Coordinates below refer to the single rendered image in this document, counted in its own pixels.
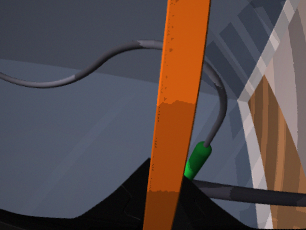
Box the orange bar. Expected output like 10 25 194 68
142 0 212 230

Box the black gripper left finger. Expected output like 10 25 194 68
0 159 150 230

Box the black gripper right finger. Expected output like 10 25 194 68
172 175 306 230

